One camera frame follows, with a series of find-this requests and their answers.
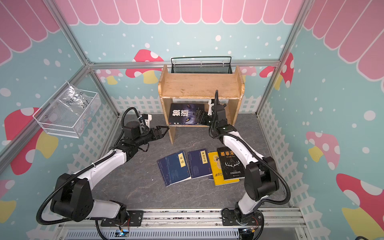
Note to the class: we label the white wire mesh basket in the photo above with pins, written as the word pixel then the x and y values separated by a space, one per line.
pixel 49 120

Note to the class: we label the yellow cartoon book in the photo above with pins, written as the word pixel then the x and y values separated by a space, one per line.
pixel 217 174

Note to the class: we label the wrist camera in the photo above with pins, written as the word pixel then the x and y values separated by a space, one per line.
pixel 145 119
pixel 212 107

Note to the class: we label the dark blue book right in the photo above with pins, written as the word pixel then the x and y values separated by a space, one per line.
pixel 199 164

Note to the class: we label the black wolf book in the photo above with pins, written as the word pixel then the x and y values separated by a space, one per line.
pixel 184 113

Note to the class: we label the wooden two-tier bookshelf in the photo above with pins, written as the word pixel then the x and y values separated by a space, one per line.
pixel 231 87

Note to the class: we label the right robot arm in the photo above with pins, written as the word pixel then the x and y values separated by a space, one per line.
pixel 263 183

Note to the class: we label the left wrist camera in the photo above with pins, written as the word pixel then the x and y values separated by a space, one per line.
pixel 145 119

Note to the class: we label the dark blue book left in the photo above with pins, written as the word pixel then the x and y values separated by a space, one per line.
pixel 174 168

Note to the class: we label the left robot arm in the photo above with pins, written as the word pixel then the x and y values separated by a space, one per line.
pixel 72 198

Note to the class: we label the clear plastic bag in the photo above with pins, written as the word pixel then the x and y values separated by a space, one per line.
pixel 73 102

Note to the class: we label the black wire mesh basket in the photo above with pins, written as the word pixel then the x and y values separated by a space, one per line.
pixel 202 65

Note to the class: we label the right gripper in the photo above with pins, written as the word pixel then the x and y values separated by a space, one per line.
pixel 217 109

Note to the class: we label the black deer antler book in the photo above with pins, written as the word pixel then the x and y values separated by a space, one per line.
pixel 232 167

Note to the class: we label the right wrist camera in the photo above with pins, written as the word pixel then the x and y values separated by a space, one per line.
pixel 212 107

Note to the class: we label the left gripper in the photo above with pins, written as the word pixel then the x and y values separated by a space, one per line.
pixel 155 137

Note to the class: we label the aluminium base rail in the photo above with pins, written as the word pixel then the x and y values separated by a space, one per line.
pixel 193 224

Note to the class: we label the dark blue book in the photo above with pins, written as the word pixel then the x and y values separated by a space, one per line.
pixel 174 168
pixel 199 164

